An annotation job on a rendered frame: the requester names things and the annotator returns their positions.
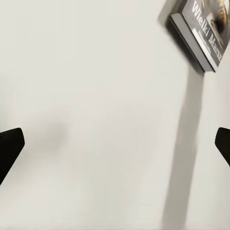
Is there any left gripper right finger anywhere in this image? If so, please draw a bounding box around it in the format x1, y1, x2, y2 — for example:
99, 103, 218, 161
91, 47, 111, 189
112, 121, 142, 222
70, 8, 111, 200
215, 127, 230, 166

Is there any hardback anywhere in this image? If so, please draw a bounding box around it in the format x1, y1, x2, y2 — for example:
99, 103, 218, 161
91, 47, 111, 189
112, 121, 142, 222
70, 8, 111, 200
169, 0, 230, 73

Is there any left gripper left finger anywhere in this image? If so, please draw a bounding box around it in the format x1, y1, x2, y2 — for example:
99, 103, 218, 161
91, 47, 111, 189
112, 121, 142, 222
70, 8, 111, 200
0, 127, 25, 184

